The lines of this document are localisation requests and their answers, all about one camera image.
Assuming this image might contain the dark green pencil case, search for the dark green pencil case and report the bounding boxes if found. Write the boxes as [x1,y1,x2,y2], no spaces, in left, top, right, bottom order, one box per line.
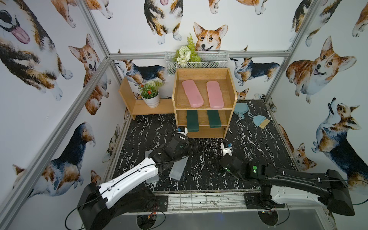
[186,110,199,132]
[207,110,222,128]

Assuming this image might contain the pink pencil case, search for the pink pencil case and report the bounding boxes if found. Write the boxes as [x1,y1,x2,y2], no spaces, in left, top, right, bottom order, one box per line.
[206,81,224,109]
[182,80,204,108]

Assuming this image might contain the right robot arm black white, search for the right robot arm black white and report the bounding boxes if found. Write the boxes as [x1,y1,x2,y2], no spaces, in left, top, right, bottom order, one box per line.
[219,154,355,216]

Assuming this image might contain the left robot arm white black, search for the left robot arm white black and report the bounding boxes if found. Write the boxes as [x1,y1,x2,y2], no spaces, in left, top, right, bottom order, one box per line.
[77,127,190,230]

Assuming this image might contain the right translucent white pencil case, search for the right translucent white pencil case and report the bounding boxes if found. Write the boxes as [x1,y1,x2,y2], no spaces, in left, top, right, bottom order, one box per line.
[169,157,188,181]

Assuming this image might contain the translucent white pencil case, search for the translucent white pencil case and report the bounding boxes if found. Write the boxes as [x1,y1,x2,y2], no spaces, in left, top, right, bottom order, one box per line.
[169,157,188,181]
[145,150,159,184]

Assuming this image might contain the left translucent white pencil case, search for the left translucent white pencil case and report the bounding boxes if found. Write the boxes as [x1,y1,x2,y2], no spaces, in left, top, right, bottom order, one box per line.
[145,150,159,184]

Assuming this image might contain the wooden three-tier shelf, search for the wooden three-tier shelf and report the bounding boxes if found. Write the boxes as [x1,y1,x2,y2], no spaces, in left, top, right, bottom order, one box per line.
[172,68,237,139]

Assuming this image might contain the low wooden corner shelf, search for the low wooden corner shelf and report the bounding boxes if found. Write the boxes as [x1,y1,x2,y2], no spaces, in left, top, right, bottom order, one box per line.
[119,78,174,120]

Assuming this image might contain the light blue hand brush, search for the light blue hand brush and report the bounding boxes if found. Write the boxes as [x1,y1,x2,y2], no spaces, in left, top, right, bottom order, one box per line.
[248,113,270,129]

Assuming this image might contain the red flower plant white pot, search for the red flower plant white pot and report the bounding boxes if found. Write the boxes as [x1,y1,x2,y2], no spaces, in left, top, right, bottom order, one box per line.
[139,80,164,108]

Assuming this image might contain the light blue dustpan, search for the light blue dustpan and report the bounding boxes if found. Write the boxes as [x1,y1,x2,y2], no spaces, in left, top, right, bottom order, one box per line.
[234,103,249,119]

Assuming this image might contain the white flowers with fern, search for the white flowers with fern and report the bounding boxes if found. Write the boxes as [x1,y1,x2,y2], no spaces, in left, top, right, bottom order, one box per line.
[173,34,201,67]

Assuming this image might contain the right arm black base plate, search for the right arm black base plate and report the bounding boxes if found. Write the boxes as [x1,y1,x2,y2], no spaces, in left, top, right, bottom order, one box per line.
[243,193,286,210]

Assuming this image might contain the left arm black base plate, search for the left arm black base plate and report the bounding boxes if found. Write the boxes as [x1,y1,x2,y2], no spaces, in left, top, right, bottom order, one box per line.
[135,195,168,212]

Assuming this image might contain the white wire basket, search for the white wire basket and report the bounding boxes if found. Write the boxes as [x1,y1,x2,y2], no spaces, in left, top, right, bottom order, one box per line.
[164,50,230,76]

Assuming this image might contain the aluminium frame rails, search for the aluminium frame rails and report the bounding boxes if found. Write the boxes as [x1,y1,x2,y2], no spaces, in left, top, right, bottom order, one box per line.
[0,0,320,228]

